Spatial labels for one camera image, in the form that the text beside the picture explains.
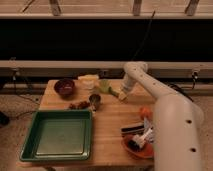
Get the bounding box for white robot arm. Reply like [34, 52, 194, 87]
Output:
[121, 62, 204, 171]

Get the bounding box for green plastic tray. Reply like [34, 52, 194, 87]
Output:
[20, 110, 93, 162]

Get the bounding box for light green cup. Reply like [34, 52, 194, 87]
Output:
[99, 79, 110, 93]

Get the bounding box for black striped sponge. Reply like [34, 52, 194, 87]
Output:
[121, 123, 144, 135]

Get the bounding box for orange ball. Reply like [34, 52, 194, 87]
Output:
[139, 107, 152, 121]

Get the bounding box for orange bowl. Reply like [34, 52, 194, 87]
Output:
[121, 135, 154, 159]

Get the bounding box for blue cloth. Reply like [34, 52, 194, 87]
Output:
[143, 117, 155, 143]

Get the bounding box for small metal cup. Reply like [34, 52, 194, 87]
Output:
[89, 94, 101, 111]

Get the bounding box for black cable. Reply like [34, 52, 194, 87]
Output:
[131, 9, 157, 63]

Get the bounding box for white dish brush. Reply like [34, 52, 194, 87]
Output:
[132, 128, 153, 149]

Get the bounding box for dark red bowl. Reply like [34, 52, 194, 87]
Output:
[54, 78, 75, 98]

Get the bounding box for wooden table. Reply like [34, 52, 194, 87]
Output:
[19, 80, 154, 167]

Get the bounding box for brown food pieces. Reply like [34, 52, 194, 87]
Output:
[68, 101, 90, 110]

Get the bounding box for yellow white container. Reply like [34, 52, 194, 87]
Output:
[78, 74, 99, 90]

